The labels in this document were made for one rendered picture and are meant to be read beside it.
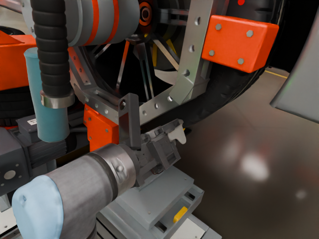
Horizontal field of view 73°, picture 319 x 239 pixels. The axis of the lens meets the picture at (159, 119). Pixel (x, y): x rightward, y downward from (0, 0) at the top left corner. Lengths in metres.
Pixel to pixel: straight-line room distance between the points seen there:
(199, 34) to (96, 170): 0.27
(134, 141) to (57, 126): 0.33
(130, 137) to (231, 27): 0.25
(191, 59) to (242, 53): 0.09
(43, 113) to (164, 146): 0.36
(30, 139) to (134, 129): 0.55
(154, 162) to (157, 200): 0.46
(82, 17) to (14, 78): 0.58
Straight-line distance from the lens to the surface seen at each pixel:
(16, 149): 0.86
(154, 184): 0.93
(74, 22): 0.45
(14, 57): 0.96
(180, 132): 0.50
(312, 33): 0.44
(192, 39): 0.40
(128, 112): 0.42
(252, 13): 0.45
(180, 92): 0.42
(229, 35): 0.37
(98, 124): 0.66
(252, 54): 0.36
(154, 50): 0.71
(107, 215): 0.96
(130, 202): 0.86
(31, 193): 0.33
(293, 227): 1.37
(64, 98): 0.32
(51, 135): 0.70
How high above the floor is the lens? 0.90
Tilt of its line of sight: 30 degrees down
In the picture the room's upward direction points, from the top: 9 degrees clockwise
